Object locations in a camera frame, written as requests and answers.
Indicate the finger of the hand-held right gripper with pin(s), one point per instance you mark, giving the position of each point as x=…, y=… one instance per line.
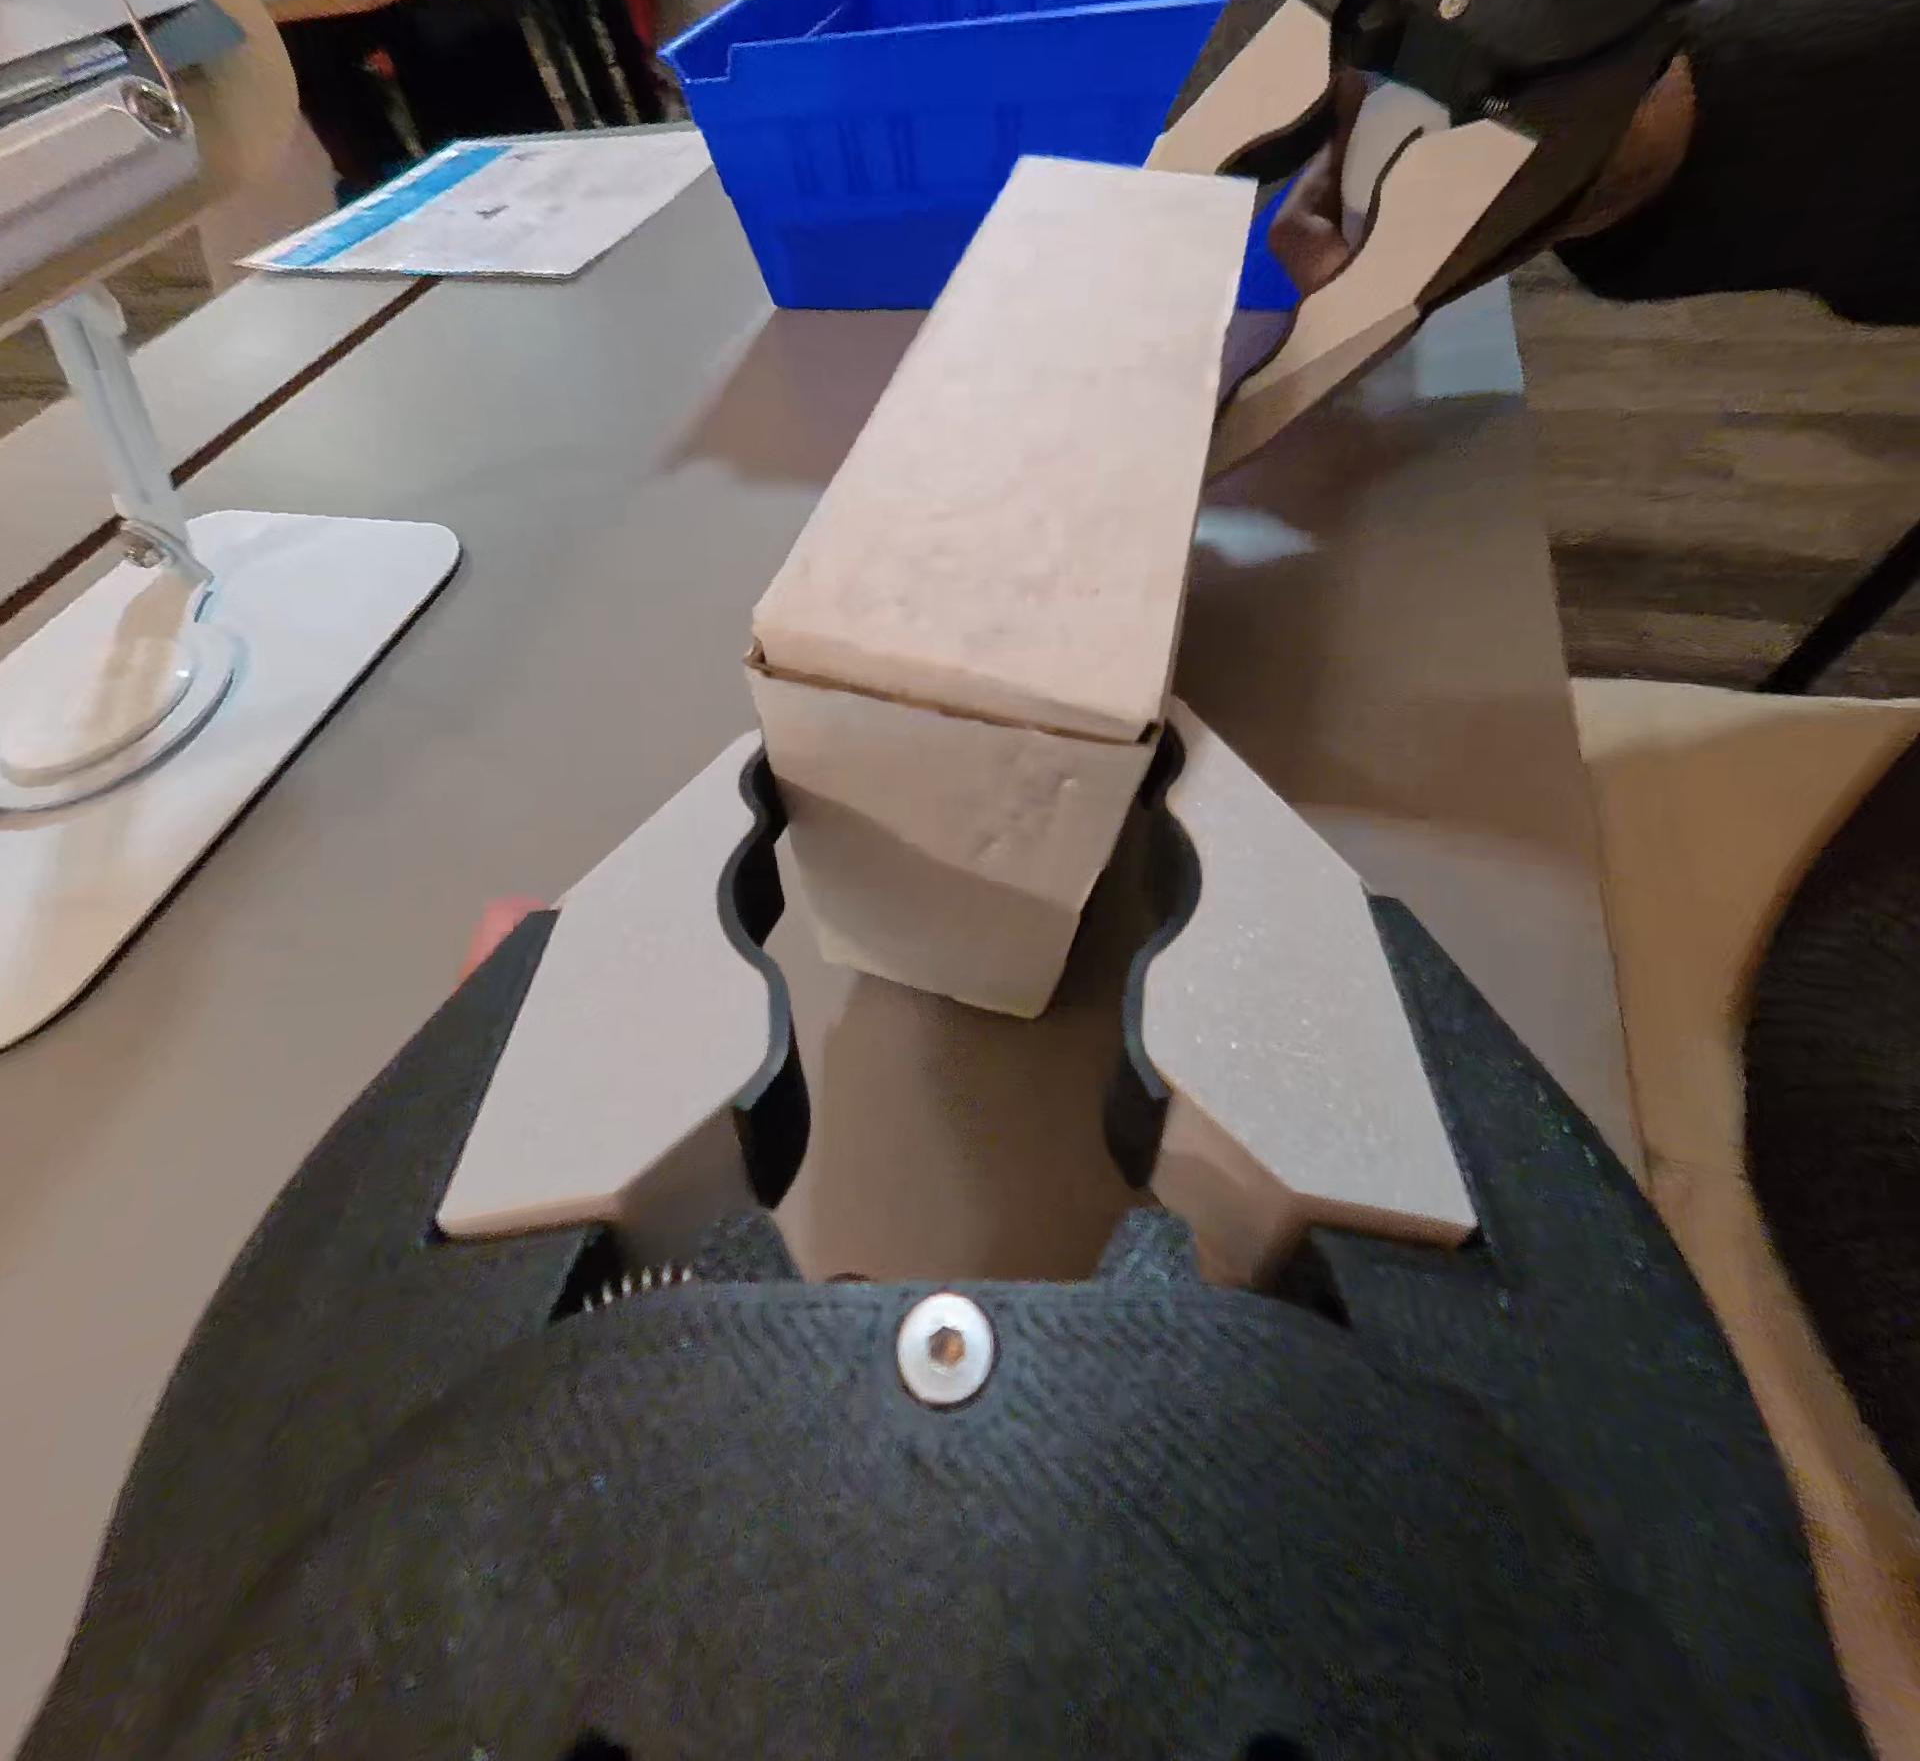
x=1247, y=93
x=1437, y=231

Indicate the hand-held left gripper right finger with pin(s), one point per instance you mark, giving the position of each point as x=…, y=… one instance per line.
x=1291, y=1040

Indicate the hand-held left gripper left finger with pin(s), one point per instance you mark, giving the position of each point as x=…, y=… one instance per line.
x=629, y=1040

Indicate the blue plastic bin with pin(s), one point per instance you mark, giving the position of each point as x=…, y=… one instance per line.
x=837, y=157

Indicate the white cardboard mailer box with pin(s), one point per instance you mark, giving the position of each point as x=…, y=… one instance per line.
x=1018, y=488

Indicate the grey desk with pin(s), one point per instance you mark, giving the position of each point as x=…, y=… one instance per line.
x=527, y=563

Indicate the person's left hand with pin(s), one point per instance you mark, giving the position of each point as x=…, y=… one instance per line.
x=501, y=927

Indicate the person's right hand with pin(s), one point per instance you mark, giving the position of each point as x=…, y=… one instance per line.
x=1644, y=151

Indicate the white document stand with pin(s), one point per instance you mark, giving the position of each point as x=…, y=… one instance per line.
x=302, y=619

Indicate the person's black sweater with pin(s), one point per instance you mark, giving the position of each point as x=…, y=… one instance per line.
x=1850, y=1040

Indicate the black office chair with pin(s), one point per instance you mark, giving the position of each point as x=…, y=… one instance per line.
x=1843, y=631

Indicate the laminated sheet with blue strip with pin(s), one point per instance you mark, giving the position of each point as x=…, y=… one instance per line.
x=481, y=209

